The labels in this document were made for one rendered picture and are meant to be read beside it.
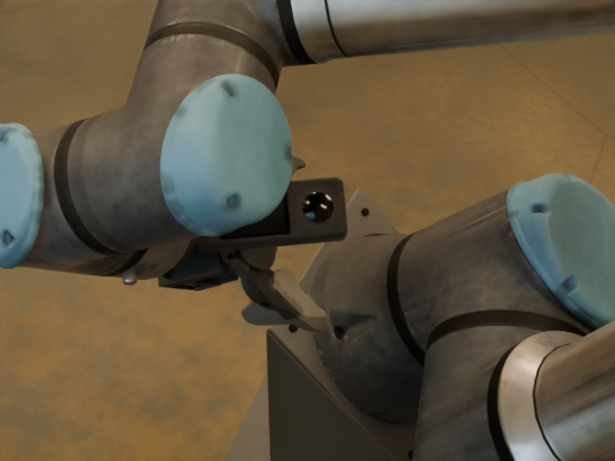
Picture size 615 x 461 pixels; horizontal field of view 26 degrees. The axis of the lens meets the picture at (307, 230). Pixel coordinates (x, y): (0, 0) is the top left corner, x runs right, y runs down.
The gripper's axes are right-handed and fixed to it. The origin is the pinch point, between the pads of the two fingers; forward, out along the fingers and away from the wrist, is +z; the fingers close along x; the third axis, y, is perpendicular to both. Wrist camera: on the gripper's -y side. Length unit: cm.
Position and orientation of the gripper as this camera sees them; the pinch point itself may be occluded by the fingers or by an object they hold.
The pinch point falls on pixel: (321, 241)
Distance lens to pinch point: 113.8
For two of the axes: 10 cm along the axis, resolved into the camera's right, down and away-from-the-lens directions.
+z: 5.5, 1.0, 8.3
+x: 1.3, 9.7, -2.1
